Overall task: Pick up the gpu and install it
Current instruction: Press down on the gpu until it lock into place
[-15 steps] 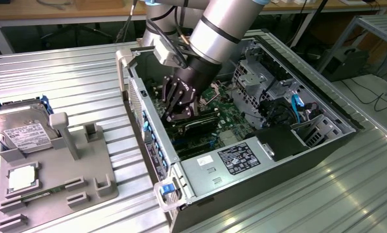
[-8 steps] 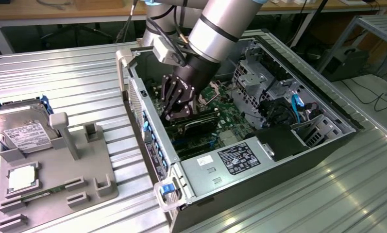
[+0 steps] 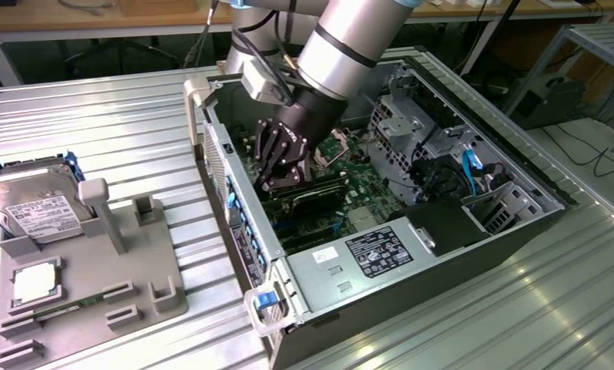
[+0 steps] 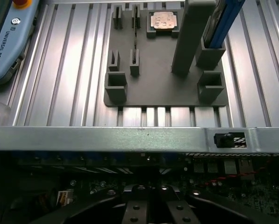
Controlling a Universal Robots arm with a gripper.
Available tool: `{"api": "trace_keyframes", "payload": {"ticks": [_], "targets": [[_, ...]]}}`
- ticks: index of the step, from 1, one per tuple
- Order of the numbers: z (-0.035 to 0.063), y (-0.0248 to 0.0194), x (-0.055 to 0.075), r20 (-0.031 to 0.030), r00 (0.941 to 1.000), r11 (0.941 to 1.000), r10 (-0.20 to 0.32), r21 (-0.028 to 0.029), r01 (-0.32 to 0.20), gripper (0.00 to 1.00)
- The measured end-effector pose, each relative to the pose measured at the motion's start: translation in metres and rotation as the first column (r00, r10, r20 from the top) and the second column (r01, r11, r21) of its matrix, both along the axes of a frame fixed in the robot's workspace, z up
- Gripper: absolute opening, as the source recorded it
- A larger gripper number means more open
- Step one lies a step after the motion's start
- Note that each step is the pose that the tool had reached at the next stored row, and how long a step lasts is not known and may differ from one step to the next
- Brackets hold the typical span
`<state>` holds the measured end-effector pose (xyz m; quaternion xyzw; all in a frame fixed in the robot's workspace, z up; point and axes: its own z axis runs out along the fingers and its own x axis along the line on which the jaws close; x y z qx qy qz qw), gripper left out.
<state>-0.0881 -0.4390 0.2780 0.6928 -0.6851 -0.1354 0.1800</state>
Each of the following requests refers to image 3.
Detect black plastic shroud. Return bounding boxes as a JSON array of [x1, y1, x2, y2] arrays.
[[405, 196, 492, 257]]

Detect black floor cable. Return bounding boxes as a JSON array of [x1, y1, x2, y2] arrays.
[[542, 126, 614, 177]]

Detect silver hard disk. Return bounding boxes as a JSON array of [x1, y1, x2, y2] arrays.
[[0, 163, 97, 244]]

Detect green motherboard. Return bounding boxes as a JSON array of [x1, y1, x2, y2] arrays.
[[236, 126, 408, 255]]

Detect perforated metal disk bay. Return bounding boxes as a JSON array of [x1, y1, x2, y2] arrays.
[[365, 92, 492, 193]]

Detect black stand legs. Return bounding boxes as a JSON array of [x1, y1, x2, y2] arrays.
[[63, 35, 180, 75]]

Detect grey parts rack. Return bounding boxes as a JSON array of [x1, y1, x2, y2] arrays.
[[0, 177, 189, 367]]

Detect silver chipset heatsink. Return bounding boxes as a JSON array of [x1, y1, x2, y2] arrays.
[[347, 210, 384, 229]]

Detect green graphics card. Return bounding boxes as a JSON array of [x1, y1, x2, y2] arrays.
[[261, 175, 349, 221]]

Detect blue wire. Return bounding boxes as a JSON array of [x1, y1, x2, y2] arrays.
[[462, 150, 482, 201]]

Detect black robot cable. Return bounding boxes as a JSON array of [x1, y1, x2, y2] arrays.
[[231, 9, 300, 109]]

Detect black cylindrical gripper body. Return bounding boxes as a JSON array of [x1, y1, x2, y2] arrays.
[[275, 88, 349, 154]]

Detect slotted metal disk bay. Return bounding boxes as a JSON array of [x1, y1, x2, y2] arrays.
[[463, 180, 567, 234]]

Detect open PC case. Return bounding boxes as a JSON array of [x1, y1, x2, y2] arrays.
[[181, 55, 580, 370]]

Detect wooden desk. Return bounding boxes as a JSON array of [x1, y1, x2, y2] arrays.
[[0, 0, 614, 43]]

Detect metal slat side table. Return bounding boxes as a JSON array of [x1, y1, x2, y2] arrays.
[[500, 22, 614, 116]]

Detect black box device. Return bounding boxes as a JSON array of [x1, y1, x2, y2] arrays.
[[511, 76, 586, 131]]

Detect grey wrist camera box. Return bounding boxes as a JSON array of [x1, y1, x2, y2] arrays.
[[240, 57, 296, 106]]

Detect green RAM stick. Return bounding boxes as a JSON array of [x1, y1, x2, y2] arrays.
[[28, 293, 107, 323]]

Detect silver CPU chip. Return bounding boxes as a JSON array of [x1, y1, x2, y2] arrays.
[[11, 264, 60, 302]]

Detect metal socket cover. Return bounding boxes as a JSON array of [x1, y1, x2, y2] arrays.
[[315, 129, 349, 167]]

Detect grey power supply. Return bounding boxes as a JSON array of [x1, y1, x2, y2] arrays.
[[284, 215, 439, 314]]

